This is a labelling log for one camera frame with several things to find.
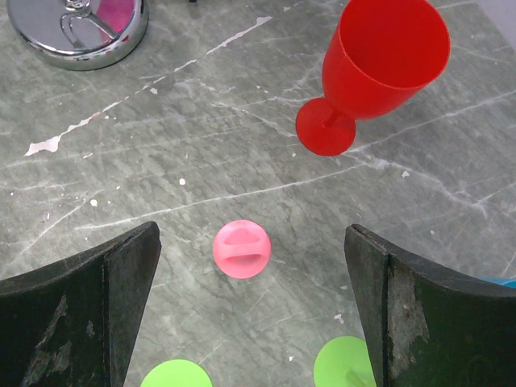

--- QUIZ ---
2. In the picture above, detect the green wine glass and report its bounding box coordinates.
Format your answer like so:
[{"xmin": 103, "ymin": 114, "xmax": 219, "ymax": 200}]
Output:
[
  {"xmin": 140, "ymin": 359, "xmax": 213, "ymax": 387},
  {"xmin": 313, "ymin": 335, "xmax": 376, "ymax": 387}
]

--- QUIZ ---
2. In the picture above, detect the red plastic wine glass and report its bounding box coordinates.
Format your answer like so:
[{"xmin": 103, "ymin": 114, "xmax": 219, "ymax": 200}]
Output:
[{"xmin": 295, "ymin": 0, "xmax": 451, "ymax": 156}]

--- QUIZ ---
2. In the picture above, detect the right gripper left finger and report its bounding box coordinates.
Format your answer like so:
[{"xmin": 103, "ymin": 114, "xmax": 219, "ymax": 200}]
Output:
[{"xmin": 1, "ymin": 222, "xmax": 161, "ymax": 386}]

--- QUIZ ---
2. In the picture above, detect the chrome wine glass rack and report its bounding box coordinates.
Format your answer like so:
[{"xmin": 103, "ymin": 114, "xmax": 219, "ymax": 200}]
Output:
[{"xmin": 6, "ymin": 0, "xmax": 149, "ymax": 71}]

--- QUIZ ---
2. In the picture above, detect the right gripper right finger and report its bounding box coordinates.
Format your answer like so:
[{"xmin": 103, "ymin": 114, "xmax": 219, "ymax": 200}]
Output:
[{"xmin": 343, "ymin": 224, "xmax": 515, "ymax": 386}]

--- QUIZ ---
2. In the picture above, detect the green wine glass rear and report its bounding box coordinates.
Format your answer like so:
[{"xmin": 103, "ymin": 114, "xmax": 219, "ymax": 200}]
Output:
[{"xmin": 313, "ymin": 335, "xmax": 376, "ymax": 387}]

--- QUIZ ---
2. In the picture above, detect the small pink-capped bottle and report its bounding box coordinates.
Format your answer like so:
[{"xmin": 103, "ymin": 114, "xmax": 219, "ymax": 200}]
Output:
[{"xmin": 212, "ymin": 219, "xmax": 272, "ymax": 279}]

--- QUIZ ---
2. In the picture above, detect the blue wine glass far right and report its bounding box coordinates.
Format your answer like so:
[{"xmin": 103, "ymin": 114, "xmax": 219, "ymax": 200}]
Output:
[{"xmin": 481, "ymin": 277, "xmax": 516, "ymax": 288}]

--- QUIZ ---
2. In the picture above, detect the green wine glass front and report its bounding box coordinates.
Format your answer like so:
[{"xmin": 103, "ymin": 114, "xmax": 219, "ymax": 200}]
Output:
[{"xmin": 140, "ymin": 359, "xmax": 213, "ymax": 387}]

